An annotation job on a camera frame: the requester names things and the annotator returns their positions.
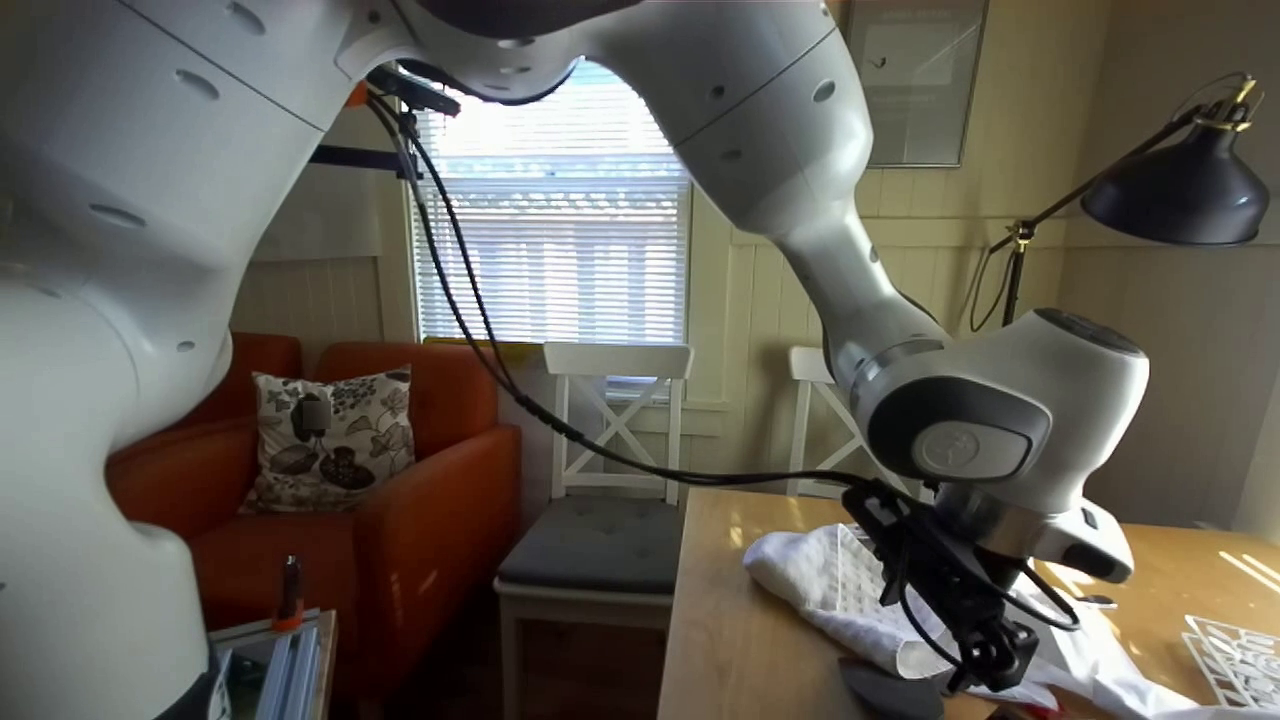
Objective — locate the framed wall picture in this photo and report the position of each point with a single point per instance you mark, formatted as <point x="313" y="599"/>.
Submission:
<point x="917" y="71"/>

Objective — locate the floral patterned pillow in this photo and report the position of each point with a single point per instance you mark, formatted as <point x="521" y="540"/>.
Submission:
<point x="323" y="446"/>

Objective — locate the crumpled white paper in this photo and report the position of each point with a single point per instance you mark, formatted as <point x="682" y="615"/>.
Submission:
<point x="1095" y="667"/>

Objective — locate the white wooden chair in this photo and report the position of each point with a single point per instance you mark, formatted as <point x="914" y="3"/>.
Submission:
<point x="827" y="432"/>

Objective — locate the orange armchair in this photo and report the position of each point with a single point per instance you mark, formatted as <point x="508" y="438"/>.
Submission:
<point x="396" y="566"/>

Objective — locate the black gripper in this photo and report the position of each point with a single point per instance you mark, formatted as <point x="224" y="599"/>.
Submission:
<point x="947" y="589"/>

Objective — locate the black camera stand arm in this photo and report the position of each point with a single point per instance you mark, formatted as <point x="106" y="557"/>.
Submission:
<point x="392" y="95"/>

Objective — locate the white towel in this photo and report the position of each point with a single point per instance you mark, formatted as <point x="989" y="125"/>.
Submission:
<point x="834" y="584"/>

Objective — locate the box of books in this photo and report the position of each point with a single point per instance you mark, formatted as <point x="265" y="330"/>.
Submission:
<point x="283" y="667"/>

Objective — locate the white lattice trivet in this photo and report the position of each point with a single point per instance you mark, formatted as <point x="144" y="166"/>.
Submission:
<point x="1243" y="667"/>

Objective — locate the wrist camera white grey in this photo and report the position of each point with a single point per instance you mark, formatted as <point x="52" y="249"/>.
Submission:
<point x="1088" y="540"/>

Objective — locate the black floor lamp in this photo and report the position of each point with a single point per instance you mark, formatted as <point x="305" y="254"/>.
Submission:
<point x="1183" y="184"/>

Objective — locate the white chair grey cushion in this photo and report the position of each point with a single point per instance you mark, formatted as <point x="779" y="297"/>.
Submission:
<point x="609" y="540"/>

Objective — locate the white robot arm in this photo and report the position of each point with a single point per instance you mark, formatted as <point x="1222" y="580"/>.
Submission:
<point x="148" y="143"/>

